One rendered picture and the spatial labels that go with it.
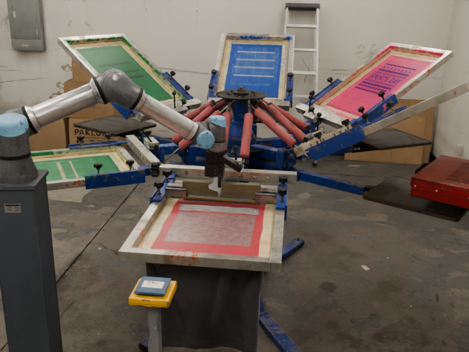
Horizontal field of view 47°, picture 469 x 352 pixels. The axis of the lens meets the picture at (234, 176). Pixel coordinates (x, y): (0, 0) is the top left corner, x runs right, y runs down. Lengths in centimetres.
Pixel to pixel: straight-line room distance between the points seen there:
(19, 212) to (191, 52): 468
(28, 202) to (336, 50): 488
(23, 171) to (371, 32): 498
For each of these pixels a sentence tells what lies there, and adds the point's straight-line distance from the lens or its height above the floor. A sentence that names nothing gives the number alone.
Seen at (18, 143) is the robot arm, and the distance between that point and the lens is 209.
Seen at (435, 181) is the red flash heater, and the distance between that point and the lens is 253.
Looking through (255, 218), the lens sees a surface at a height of 96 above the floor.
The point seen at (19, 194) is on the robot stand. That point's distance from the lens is 211.
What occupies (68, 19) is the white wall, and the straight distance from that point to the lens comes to 696.
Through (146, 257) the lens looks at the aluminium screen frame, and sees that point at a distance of 197.
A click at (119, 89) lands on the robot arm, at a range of 209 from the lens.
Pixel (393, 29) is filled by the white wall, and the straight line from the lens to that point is 651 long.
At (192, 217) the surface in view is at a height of 96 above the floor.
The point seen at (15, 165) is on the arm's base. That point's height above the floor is 126.
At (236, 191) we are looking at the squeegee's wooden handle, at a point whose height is 102.
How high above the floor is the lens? 188
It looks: 19 degrees down
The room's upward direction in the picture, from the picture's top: 1 degrees clockwise
